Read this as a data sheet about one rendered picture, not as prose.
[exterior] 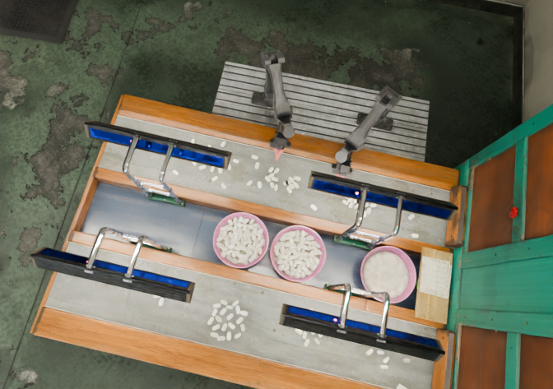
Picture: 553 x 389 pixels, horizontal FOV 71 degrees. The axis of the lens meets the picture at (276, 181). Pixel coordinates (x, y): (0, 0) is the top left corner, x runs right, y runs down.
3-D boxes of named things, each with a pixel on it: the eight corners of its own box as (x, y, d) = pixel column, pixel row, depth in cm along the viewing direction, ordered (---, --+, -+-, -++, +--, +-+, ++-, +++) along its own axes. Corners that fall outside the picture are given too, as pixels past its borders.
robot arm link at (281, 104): (294, 115, 181) (282, 47, 174) (275, 118, 180) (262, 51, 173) (289, 113, 193) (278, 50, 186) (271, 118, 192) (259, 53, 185)
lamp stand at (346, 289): (324, 283, 191) (344, 280, 148) (364, 293, 191) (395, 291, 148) (317, 323, 186) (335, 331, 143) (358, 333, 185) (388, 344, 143)
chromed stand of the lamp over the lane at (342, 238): (338, 206, 203) (360, 182, 160) (376, 215, 202) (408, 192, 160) (332, 242, 197) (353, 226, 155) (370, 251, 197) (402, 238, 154)
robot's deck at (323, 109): (225, 64, 228) (225, 61, 225) (427, 104, 227) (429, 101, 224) (186, 211, 203) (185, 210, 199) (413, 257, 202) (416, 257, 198)
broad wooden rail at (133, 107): (134, 108, 223) (123, 92, 205) (444, 180, 220) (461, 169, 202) (127, 127, 220) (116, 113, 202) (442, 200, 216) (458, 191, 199)
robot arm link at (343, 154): (345, 167, 182) (360, 148, 177) (331, 155, 184) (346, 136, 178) (351, 161, 192) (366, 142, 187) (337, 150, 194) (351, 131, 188)
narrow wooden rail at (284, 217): (104, 173, 204) (95, 166, 193) (443, 252, 201) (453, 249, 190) (99, 182, 202) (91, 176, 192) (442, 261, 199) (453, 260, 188)
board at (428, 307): (421, 247, 190) (422, 246, 188) (452, 253, 189) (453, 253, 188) (413, 317, 180) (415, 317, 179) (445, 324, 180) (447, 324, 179)
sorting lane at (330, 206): (118, 116, 206) (117, 114, 204) (454, 193, 203) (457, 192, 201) (99, 169, 198) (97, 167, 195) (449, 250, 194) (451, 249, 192)
